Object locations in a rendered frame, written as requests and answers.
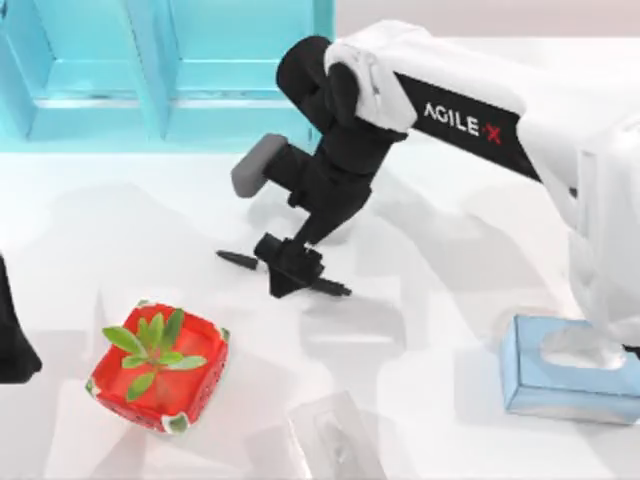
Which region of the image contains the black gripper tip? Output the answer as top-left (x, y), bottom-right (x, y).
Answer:
top-left (0, 253), bottom-right (44, 387)

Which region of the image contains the clear plastic box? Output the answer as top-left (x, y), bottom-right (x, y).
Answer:
top-left (286, 391), bottom-right (372, 480)

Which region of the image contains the white tissue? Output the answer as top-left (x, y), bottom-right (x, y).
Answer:
top-left (541, 325), bottom-right (629, 372)

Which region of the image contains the red square plant pot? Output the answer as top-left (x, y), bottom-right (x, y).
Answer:
top-left (84, 298), bottom-right (233, 438)

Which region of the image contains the light blue tissue box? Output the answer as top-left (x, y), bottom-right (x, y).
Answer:
top-left (499, 313), bottom-right (640, 427)

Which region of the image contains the light blue rack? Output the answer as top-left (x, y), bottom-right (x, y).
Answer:
top-left (0, 0), bottom-right (336, 154)

